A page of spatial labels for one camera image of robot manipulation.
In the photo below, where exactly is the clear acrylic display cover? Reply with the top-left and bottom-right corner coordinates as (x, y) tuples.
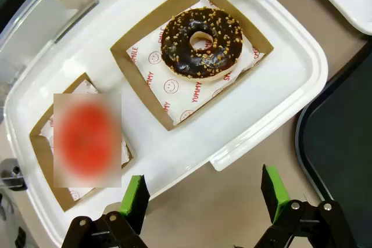
(0, 0), (99, 92)

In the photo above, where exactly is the large white plastic tray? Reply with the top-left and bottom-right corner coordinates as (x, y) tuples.
(3, 0), (329, 248)

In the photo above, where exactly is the red glazed donut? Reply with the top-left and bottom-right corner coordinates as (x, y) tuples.
(53, 94), (122, 188)

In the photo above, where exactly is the black clear hinge bracket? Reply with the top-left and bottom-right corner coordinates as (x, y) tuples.
(0, 158), (28, 192)

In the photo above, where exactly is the chocolate donut with nut sprinkles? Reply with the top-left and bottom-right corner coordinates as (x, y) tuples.
(160, 8), (244, 82)

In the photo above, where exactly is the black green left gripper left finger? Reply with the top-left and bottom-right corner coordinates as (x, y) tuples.
(60, 174), (151, 248)

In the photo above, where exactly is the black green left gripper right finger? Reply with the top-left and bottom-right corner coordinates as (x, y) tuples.
(253, 164), (357, 248)

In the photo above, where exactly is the white smiley print paper liner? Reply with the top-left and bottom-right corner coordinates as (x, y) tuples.
(126, 0), (266, 126)
(40, 79), (130, 202)

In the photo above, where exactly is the dark blue serving tray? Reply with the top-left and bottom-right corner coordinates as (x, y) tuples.
(295, 53), (372, 202)

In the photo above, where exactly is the brown cardboard donut box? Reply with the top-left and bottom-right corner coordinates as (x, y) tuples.
(28, 72), (135, 213)
(110, 0), (275, 132)

